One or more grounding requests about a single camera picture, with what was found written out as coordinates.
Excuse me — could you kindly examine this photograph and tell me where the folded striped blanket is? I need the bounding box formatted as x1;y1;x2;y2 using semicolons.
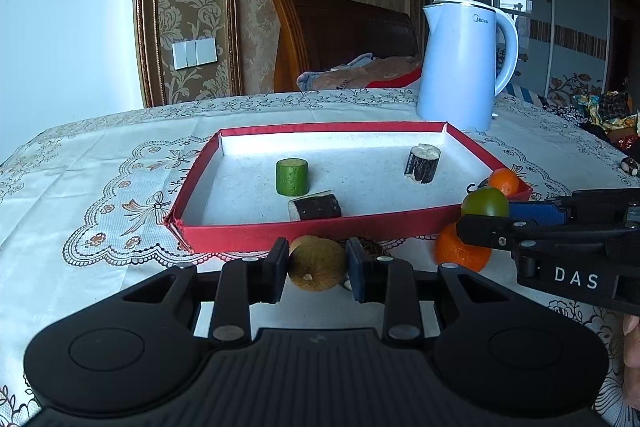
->
296;53;423;92

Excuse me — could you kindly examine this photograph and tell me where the brown kiwi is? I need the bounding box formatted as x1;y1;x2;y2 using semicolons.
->
287;238;349;293
289;235;323;255

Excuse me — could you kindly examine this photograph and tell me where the white lace tablecloth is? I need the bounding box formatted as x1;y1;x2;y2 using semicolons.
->
0;88;640;427

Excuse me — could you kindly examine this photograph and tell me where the orange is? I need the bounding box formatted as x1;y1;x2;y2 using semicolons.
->
434;223;493;274
487;168;522;198

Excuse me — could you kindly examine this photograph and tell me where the person's right hand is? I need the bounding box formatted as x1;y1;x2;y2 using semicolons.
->
622;314;640;370

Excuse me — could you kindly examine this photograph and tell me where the green cucumber piece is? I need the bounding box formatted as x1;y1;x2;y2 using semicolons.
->
275;158;310;196

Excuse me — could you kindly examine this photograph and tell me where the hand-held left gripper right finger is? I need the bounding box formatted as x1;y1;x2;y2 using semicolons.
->
345;237;516;349

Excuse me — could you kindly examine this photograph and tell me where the white electric kettle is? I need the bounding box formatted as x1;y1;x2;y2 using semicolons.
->
416;0;521;132

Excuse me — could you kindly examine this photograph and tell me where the sliding door wardrobe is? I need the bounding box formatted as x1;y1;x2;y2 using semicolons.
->
427;0;613;100

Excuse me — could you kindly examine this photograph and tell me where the white wall switch panel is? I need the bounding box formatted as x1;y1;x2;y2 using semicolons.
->
172;38;219;70

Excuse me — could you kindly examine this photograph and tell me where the red shallow cardboard box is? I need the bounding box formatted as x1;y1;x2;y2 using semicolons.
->
164;121;533;255

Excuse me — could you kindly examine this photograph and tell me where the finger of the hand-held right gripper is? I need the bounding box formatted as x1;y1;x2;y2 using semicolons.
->
508;191;576;224
456;214;571;259

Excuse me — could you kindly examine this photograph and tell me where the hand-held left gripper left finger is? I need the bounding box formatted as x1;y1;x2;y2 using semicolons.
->
120;237;291;349

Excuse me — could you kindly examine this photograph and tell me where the green tomato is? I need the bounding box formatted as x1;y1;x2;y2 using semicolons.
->
460;187;510;219

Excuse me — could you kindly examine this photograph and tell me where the brown wooden headboard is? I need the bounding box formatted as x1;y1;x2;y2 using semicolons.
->
268;0;420;92

